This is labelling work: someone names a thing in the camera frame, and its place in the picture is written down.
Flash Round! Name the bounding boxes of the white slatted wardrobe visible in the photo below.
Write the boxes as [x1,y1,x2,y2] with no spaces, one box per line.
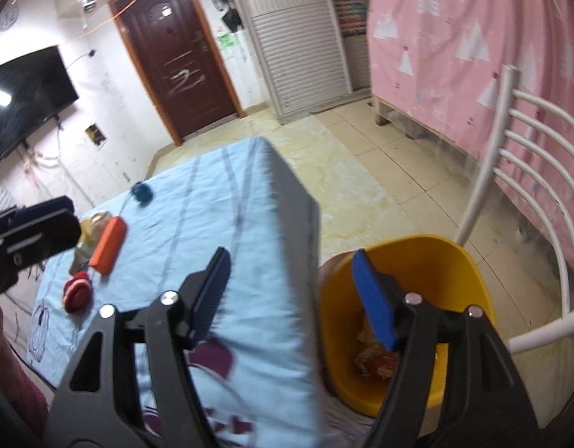
[219,0,374,124]

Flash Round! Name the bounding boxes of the black wall television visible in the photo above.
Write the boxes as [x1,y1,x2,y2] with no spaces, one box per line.
[0,46,79,159]

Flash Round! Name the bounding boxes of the hanging black bags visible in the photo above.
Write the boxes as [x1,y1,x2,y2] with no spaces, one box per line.
[211,0,243,33]

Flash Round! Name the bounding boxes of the red snack bag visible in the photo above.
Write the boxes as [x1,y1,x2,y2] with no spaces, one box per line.
[362,352,402,380]

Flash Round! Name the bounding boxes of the white wall cables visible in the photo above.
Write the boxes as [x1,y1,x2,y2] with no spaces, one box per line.
[21,142,96,208]

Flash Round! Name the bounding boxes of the white metal chair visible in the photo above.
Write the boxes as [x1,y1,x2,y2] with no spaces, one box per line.
[455,64,574,355]

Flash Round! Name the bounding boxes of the yellow plastic bin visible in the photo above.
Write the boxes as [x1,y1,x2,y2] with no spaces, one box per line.
[317,234,497,418]

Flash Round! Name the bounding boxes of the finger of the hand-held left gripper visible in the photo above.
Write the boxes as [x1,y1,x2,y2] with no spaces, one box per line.
[8,196,76,225]
[0,211,82,269]

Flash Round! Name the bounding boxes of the white lattice panel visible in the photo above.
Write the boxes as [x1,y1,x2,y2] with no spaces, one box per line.
[0,172,18,218]

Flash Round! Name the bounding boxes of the light blue printed tablecloth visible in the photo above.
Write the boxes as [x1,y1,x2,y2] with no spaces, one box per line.
[28,136,327,448]

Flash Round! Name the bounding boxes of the wooden bed frame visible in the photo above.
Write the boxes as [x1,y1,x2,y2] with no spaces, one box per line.
[372,96,390,128]

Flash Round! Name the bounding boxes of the pink tree-print sheet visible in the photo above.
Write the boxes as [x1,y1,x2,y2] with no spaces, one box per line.
[366,0,574,290]

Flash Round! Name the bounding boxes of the cream cloth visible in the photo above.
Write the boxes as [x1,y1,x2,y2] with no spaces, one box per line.
[79,211,111,243]

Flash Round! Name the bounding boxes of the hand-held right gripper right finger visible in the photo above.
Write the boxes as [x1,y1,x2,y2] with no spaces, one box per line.
[352,248,537,448]

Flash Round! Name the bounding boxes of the pale wrapper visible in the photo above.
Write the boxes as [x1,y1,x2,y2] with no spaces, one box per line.
[355,318,383,351]

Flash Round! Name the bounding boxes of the dark brown wooden door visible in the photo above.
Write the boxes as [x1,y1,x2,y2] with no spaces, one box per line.
[109,0,245,146]

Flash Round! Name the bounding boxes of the orange string line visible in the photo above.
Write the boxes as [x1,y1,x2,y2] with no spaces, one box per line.
[54,0,166,52]

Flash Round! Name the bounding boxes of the round wall clock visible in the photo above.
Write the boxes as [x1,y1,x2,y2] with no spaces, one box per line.
[0,0,19,31]

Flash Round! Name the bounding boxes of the blue yarn ball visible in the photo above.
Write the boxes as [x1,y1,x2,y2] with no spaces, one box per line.
[131,182,155,205]

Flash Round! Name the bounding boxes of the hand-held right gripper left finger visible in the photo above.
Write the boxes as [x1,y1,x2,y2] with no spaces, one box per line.
[44,246,232,448]

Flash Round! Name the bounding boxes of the colourful grid wall poster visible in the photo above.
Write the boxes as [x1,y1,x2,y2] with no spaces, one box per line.
[325,0,368,39]

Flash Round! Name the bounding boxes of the orange box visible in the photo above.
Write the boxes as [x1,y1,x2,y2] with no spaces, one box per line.
[88,216,128,274]

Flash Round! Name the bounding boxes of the person's left forearm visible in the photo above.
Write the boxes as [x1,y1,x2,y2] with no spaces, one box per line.
[0,296,50,435]

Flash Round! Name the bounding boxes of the red round toy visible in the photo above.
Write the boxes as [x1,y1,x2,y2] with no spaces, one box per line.
[63,271,93,314]

